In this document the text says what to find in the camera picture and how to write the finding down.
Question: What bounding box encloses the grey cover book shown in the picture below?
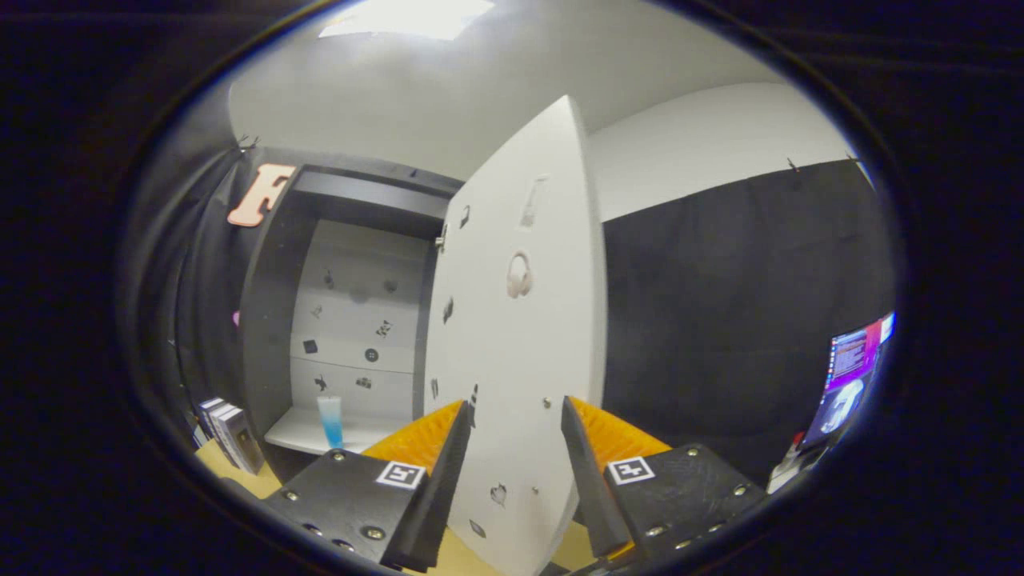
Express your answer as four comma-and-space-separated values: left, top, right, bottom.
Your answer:
216, 406, 266, 476

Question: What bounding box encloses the white spine book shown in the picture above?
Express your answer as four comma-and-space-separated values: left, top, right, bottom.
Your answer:
206, 402, 245, 469

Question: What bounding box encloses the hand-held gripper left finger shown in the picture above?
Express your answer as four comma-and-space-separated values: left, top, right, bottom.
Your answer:
264, 398, 473, 573

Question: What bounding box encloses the white cabinet shelf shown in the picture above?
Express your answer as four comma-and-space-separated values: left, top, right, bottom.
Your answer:
264, 404, 409, 455

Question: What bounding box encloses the blue white cosmetic tube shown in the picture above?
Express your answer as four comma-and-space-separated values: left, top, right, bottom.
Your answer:
317, 394, 345, 449

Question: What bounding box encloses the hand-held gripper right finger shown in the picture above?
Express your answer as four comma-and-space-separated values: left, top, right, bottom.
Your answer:
560, 394, 769, 565

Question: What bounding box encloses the dark grey cabinet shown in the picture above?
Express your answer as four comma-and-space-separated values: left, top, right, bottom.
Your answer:
240, 164, 465, 481

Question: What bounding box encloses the computer monitor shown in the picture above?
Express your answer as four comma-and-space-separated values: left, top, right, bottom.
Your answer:
802, 312, 895, 449

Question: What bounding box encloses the dark blue book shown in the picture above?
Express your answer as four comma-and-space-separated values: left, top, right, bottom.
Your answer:
196, 398, 229, 449

